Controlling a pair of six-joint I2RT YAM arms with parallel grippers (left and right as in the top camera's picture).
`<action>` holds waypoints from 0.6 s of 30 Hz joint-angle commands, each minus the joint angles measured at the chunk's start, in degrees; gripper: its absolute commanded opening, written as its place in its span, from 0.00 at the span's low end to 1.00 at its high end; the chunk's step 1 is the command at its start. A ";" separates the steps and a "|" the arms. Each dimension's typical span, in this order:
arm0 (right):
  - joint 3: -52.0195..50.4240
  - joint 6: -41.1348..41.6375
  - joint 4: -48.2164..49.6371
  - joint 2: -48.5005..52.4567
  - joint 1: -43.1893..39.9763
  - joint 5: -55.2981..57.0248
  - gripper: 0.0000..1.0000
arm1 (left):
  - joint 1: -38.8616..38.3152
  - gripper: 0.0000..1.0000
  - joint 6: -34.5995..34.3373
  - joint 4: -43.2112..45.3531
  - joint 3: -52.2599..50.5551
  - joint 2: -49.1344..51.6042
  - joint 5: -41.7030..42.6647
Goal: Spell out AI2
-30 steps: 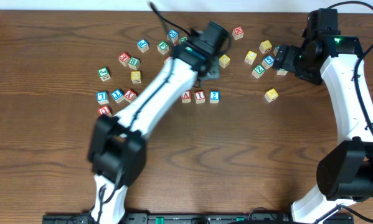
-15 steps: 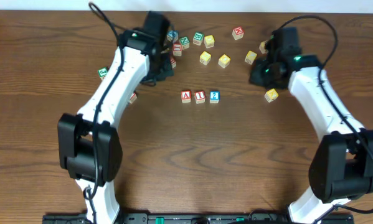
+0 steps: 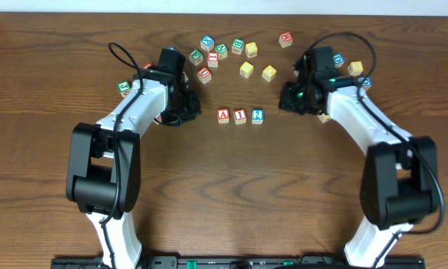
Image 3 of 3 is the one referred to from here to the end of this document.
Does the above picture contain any yellow K block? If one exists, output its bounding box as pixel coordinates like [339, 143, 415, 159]
[318, 114, 331, 123]

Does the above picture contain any blue 2 block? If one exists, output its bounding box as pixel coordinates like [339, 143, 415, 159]
[251, 109, 264, 124]

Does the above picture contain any red U block centre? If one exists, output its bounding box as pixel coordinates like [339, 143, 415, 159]
[197, 67, 212, 84]

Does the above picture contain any red A block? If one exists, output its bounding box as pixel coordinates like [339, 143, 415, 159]
[218, 108, 230, 124]

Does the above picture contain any green N block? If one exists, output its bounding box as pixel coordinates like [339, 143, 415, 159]
[215, 43, 228, 60]

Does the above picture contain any blue X block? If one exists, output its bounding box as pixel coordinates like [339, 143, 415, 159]
[200, 35, 215, 52]

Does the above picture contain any red H block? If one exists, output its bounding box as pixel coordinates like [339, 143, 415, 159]
[279, 31, 294, 48]

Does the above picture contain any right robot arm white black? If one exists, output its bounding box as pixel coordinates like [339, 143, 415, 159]
[279, 73, 444, 268]

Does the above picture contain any yellow O block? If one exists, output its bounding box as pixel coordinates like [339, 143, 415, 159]
[262, 65, 277, 82]

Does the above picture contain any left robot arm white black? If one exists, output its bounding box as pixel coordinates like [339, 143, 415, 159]
[66, 67, 200, 268]

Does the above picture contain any blue block right upper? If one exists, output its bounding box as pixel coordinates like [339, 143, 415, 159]
[333, 54, 346, 68]

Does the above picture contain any yellow block top centre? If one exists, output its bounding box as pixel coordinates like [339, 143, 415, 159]
[245, 42, 258, 58]

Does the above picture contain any yellow block middle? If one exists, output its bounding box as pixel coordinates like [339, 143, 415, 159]
[239, 61, 254, 78]

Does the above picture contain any blue D block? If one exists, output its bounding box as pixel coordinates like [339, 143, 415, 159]
[358, 76, 372, 90]

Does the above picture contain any red i block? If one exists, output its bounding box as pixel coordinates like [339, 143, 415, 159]
[207, 52, 219, 68]
[233, 108, 248, 125]

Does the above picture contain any green F block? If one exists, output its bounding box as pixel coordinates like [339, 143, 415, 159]
[188, 49, 203, 66]

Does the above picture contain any green B block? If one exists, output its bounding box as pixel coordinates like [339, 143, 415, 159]
[231, 38, 245, 55]

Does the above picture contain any red Y block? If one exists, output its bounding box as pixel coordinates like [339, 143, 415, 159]
[153, 114, 162, 125]

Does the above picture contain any green J block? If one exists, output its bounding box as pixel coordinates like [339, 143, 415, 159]
[117, 81, 132, 98]

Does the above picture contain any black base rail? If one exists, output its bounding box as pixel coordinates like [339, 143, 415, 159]
[50, 255, 426, 269]

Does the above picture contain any yellow 8 block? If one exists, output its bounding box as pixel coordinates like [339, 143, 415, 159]
[348, 61, 364, 77]

